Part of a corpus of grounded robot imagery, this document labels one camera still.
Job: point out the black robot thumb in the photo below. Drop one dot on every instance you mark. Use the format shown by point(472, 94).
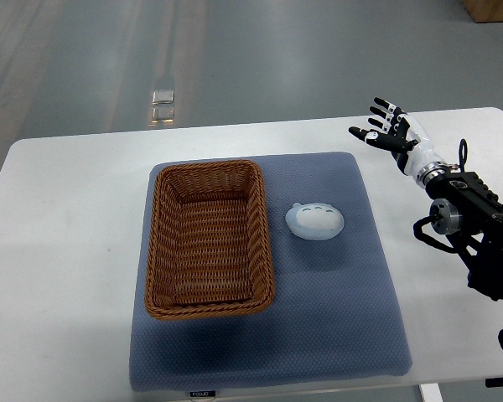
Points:
point(383, 141)

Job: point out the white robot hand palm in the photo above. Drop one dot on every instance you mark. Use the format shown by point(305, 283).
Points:
point(421, 162)

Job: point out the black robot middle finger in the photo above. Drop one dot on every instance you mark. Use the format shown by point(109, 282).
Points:
point(388, 115)

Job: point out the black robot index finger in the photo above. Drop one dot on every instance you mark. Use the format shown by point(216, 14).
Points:
point(380, 125)

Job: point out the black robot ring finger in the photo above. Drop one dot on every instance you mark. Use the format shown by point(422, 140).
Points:
point(387, 108)

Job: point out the light blue plush toy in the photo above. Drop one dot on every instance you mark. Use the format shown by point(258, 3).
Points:
point(314, 221)

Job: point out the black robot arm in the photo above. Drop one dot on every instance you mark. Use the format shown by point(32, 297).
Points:
point(465, 218)

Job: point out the brown wicker basket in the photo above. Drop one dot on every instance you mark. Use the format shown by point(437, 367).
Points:
point(209, 252)

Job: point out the wooden box corner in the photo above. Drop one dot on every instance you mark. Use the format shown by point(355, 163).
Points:
point(485, 11)

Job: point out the blue fabric mat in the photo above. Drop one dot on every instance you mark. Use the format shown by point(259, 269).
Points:
point(335, 314)

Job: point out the upper metal floor plate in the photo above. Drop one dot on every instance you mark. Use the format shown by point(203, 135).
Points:
point(163, 96)

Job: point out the metal floor plate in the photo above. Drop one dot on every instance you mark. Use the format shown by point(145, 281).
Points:
point(163, 96)
point(162, 114)

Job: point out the lower metal floor plate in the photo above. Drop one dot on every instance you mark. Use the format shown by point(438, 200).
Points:
point(162, 114)

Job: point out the white table leg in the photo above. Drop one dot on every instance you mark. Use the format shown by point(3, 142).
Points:
point(430, 393)

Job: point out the black table bracket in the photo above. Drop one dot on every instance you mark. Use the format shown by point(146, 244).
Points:
point(494, 383)

